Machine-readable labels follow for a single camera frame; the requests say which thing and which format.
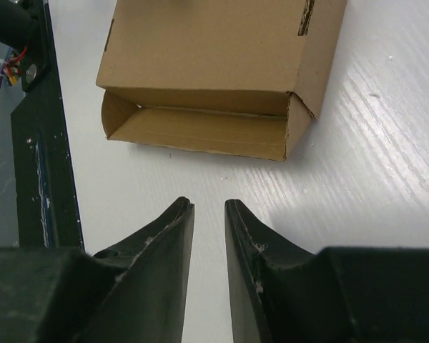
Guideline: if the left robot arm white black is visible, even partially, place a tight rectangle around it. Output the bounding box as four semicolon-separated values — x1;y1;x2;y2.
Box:
0;0;38;49

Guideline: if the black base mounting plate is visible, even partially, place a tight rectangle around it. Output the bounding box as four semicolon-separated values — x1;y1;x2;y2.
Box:
11;1;84;249

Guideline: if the brown cardboard box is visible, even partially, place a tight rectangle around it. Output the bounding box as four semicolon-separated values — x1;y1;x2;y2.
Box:
96;1;346;161

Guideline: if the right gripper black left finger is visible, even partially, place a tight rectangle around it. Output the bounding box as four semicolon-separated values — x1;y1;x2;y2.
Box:
0;197;194;342

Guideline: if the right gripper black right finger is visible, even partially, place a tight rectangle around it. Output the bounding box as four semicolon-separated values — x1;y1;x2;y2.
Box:
225;199;429;342

